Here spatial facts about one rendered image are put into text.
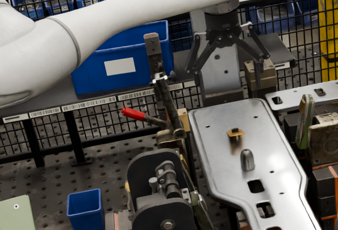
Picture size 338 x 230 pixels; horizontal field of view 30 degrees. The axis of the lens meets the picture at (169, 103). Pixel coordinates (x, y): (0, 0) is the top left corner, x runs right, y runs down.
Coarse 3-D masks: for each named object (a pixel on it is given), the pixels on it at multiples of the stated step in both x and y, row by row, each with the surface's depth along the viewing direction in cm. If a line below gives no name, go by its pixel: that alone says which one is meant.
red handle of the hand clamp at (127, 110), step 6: (126, 108) 151; (126, 114) 151; (132, 114) 151; (138, 114) 151; (144, 114) 152; (138, 120) 152; (144, 120) 152; (150, 120) 152; (156, 120) 153; (162, 120) 154; (162, 126) 154; (168, 126) 154
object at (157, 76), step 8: (160, 72) 149; (152, 80) 148; (160, 80) 147; (168, 80) 148; (176, 80) 148; (160, 88) 148; (168, 96) 149; (168, 104) 150; (168, 112) 151; (176, 112) 151; (176, 120) 152; (176, 128) 153
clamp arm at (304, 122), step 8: (304, 96) 149; (304, 104) 148; (312, 104) 148; (304, 112) 149; (312, 112) 149; (304, 120) 150; (304, 128) 151; (296, 136) 155; (304, 136) 152; (304, 144) 153
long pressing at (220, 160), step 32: (192, 128) 166; (224, 128) 164; (256, 128) 162; (224, 160) 151; (256, 160) 149; (288, 160) 147; (224, 192) 140; (288, 192) 137; (256, 224) 129; (288, 224) 128
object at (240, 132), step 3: (231, 129) 157; (234, 129) 157; (237, 129) 157; (240, 129) 160; (228, 132) 159; (231, 132) 158; (234, 132) 157; (237, 132) 156; (240, 132) 155; (243, 132) 155; (231, 135) 154; (234, 135) 154
